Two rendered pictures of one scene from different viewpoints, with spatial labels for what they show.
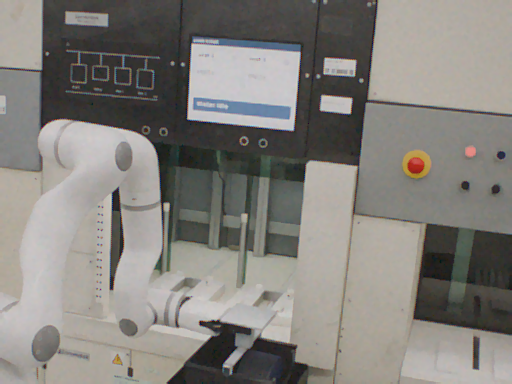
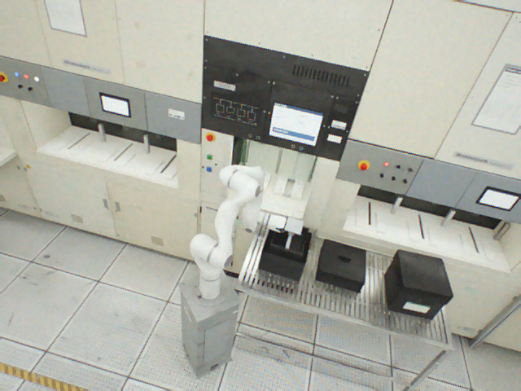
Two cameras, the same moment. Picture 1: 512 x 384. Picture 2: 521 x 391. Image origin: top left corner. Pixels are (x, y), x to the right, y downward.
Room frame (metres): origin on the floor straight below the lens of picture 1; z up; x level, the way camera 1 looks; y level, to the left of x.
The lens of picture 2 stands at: (0.25, 0.39, 2.52)
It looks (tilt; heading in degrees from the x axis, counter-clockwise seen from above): 40 degrees down; 349
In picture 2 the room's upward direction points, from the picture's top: 10 degrees clockwise
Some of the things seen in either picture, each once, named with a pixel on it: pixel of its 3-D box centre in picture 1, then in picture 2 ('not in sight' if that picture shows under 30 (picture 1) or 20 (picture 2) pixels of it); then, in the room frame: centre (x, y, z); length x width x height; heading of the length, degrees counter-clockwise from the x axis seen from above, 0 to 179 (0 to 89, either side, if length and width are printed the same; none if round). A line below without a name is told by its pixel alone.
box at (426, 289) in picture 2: not in sight; (415, 284); (1.43, -0.84, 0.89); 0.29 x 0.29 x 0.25; 77
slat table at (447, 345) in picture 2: not in sight; (329, 309); (1.56, -0.46, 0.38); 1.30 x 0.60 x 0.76; 73
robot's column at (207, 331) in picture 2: not in sight; (207, 325); (1.43, 0.40, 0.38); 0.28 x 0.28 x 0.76; 28
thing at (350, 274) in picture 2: not in sight; (342, 262); (1.63, -0.44, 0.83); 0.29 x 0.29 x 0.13; 72
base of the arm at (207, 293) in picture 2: not in sight; (210, 282); (1.43, 0.40, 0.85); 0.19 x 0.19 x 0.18
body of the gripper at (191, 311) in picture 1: (202, 315); (275, 222); (1.72, 0.03, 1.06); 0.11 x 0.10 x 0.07; 71
